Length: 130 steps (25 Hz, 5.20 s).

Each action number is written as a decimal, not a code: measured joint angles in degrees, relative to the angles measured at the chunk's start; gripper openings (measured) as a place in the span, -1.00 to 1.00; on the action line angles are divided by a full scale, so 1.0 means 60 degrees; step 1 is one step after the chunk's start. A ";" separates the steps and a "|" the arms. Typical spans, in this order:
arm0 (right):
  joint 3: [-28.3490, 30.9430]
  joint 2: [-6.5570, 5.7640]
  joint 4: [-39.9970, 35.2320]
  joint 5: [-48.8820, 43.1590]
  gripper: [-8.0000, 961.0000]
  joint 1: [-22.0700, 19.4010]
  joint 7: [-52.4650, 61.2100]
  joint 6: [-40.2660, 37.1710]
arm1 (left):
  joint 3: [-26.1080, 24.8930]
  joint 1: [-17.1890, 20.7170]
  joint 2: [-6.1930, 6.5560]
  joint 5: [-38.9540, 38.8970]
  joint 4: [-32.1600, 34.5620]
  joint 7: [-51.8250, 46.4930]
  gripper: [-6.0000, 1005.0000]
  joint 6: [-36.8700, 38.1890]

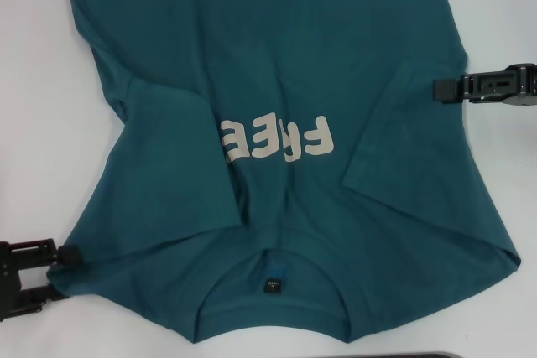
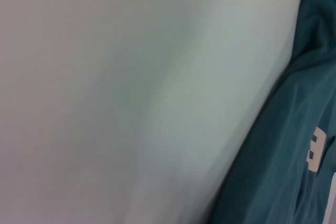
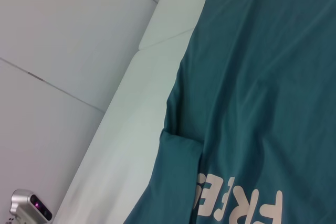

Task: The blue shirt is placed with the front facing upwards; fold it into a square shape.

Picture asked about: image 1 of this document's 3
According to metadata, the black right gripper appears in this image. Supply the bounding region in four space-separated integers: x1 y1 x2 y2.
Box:
434 62 537 106

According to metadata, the teal t-shirt with beige print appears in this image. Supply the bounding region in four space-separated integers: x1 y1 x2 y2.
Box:
45 0 521 332

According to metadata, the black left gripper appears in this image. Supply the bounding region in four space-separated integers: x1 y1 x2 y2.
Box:
0 238 87 322

